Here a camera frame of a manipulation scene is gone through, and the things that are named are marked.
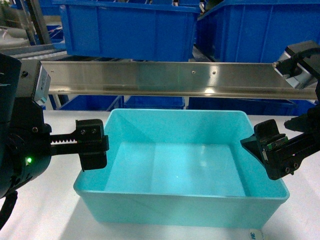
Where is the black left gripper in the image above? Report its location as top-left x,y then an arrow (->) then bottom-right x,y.
0,97 -> 109,198

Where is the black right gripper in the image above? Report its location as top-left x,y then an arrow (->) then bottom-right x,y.
240,81 -> 320,180

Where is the light teal plastic bin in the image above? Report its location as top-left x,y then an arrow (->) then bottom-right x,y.
73,109 -> 290,229

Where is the white label sticker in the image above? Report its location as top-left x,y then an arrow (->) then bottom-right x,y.
248,228 -> 269,240

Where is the dark blue bin upper right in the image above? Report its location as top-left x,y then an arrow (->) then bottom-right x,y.
195,0 -> 320,63

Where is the dark blue bin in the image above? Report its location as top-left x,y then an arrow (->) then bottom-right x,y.
195,0 -> 320,63
52,0 -> 200,62

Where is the dark blue bin upper left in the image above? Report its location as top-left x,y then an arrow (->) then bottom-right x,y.
52,0 -> 200,62

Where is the blue bin below rail left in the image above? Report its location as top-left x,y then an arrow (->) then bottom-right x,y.
59,95 -> 124,112

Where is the blue bin below rail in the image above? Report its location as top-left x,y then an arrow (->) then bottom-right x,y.
59,95 -> 124,112
187,96 -> 298,116
123,96 -> 185,110

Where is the blue bin below rail right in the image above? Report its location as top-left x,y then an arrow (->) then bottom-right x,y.
187,96 -> 298,116

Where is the blue bin below rail middle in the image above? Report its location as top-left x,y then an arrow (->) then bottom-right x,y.
123,96 -> 185,110

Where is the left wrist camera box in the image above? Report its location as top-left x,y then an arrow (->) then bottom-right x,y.
33,62 -> 51,106

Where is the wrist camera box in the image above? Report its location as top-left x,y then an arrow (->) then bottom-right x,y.
33,62 -> 51,106
272,40 -> 320,90

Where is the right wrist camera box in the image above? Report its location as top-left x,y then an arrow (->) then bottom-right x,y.
272,40 -> 320,90

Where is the steel shelf front rail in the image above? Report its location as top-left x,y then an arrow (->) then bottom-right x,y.
42,61 -> 317,100

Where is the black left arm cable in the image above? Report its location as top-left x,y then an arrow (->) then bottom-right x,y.
0,189 -> 19,223

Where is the steel shelf upright post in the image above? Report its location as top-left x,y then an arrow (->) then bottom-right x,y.
25,0 -> 52,45

